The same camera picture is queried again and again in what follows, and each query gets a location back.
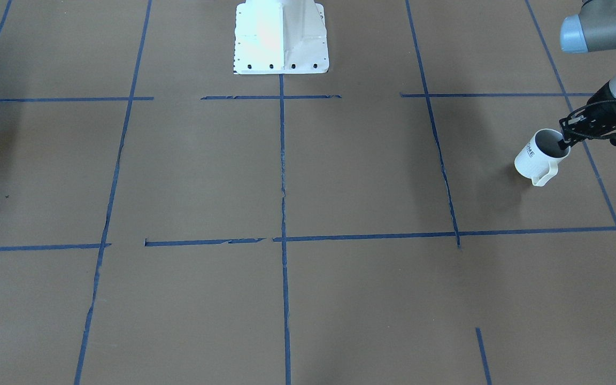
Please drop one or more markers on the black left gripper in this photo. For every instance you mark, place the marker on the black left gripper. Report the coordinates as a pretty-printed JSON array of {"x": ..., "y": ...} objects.
[{"x": 609, "y": 108}]

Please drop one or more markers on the white mug with handle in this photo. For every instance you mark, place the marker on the white mug with handle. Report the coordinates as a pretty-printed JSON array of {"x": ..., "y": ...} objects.
[{"x": 540, "y": 158}]

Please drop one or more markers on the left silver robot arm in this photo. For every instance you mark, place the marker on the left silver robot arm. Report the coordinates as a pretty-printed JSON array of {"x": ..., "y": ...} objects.
[{"x": 592, "y": 30}]

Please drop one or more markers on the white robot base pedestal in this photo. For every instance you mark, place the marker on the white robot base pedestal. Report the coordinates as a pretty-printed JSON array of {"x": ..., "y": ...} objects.
[{"x": 280, "y": 37}]

